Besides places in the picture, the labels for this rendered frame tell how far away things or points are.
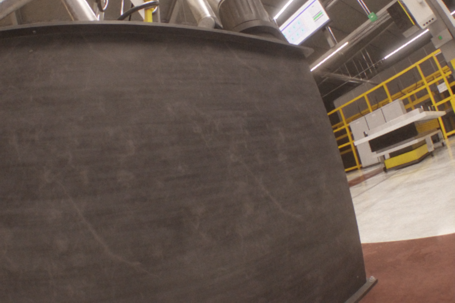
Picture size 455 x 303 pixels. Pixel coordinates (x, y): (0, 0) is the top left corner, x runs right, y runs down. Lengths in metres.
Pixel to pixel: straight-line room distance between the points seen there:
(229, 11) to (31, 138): 0.82
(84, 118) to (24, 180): 0.18
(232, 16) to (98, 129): 0.69
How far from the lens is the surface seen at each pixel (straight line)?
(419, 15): 2.35
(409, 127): 4.71
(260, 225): 0.56
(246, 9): 0.97
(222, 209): 0.51
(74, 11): 1.19
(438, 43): 2.33
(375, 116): 9.58
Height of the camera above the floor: 0.46
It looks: 15 degrees up
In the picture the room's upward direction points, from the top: 13 degrees counter-clockwise
